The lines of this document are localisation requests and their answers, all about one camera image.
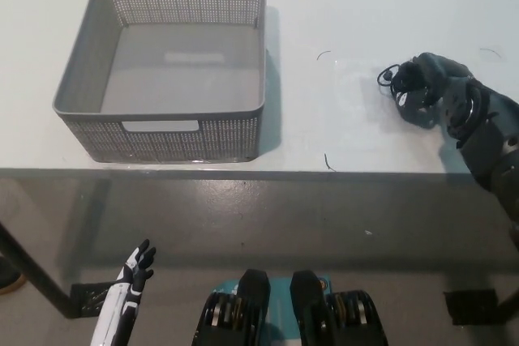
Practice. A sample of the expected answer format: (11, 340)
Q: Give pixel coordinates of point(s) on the black shoe brown sole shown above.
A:
(8, 277)

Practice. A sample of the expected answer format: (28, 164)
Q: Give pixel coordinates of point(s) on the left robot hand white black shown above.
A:
(117, 301)

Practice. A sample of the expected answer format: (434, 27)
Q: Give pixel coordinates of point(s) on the grey perforated plastic basket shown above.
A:
(178, 74)

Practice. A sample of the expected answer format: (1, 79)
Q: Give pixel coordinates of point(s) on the black table foot plate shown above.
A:
(470, 306)
(91, 299)

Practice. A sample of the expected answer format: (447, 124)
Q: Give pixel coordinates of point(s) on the black metal table leg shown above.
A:
(34, 269)
(510, 299)

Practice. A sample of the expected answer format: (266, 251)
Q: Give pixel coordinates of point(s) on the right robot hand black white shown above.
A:
(454, 90)

